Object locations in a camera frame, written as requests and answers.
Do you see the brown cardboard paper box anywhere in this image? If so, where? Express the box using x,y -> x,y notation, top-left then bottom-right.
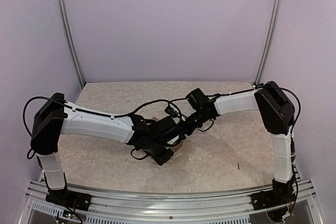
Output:
152,116 -> 185,153

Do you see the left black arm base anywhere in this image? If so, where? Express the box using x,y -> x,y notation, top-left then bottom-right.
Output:
46,188 -> 92,211

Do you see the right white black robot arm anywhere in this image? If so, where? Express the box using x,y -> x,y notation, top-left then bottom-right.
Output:
177,81 -> 296,205

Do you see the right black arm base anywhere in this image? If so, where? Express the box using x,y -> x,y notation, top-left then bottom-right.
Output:
251,189 -> 296,211

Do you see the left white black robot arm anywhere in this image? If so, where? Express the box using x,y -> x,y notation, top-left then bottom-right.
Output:
30,93 -> 181,206

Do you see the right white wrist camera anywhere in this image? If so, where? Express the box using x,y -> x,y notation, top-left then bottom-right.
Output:
164,106 -> 181,118

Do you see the front aluminium frame rail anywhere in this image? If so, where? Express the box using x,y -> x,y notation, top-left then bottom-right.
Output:
14,180 -> 327,223

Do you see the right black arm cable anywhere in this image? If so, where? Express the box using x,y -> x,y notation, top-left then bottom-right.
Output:
167,83 -> 301,135

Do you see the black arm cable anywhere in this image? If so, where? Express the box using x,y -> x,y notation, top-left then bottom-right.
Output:
167,83 -> 301,135
23,97 -> 174,161

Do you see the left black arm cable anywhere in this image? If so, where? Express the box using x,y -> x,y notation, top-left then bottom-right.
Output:
23,97 -> 174,161

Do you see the right aluminium frame post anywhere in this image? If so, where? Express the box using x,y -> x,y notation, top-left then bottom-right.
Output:
254,0 -> 281,84

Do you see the aluminium frame post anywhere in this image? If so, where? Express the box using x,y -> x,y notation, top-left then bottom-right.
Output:
57,0 -> 86,88
254,0 -> 281,84

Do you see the left aluminium frame post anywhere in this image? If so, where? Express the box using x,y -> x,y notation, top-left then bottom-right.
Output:
57,0 -> 86,88

